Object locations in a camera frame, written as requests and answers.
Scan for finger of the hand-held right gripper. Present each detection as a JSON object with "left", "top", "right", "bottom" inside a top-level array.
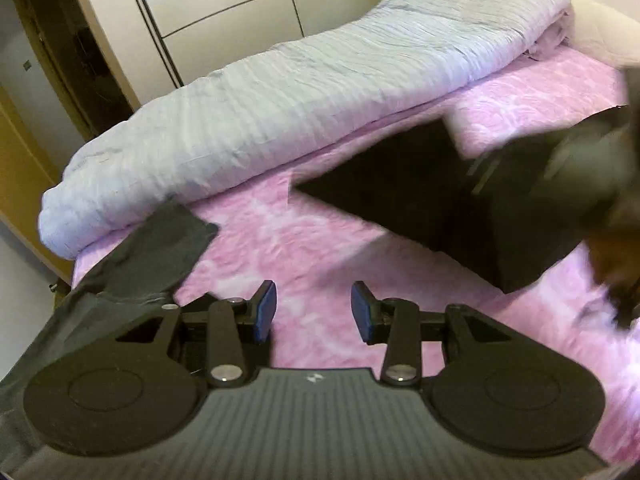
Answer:
[{"left": 469, "top": 150, "right": 508, "bottom": 199}]

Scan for black shirt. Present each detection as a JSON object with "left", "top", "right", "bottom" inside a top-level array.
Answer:
[{"left": 292, "top": 117, "right": 591, "bottom": 295}]

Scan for dark grey pants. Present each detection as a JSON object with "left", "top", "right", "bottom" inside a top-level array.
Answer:
[{"left": 0, "top": 196, "right": 221, "bottom": 480}]

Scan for wooden door frame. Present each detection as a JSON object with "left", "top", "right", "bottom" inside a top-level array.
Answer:
[{"left": 10, "top": 0, "right": 143, "bottom": 143}]

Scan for pink rose-print bed sheet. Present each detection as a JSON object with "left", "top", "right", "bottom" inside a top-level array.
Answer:
[{"left": 70, "top": 45, "right": 640, "bottom": 466}]

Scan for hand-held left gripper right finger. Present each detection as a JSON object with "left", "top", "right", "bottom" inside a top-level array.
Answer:
[{"left": 351, "top": 281, "right": 506, "bottom": 387}]

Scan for light grey striped quilt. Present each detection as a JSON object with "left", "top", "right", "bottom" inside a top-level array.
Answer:
[{"left": 37, "top": 0, "right": 573, "bottom": 261}]

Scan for wooden door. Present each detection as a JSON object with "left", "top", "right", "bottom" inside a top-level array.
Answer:
[{"left": 0, "top": 85, "right": 71, "bottom": 281}]

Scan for person's right hand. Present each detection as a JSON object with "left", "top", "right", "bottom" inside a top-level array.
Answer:
[{"left": 589, "top": 220, "right": 640, "bottom": 287}]

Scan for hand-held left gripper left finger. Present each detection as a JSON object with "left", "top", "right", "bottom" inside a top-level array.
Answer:
[{"left": 115, "top": 280, "right": 277, "bottom": 388}]

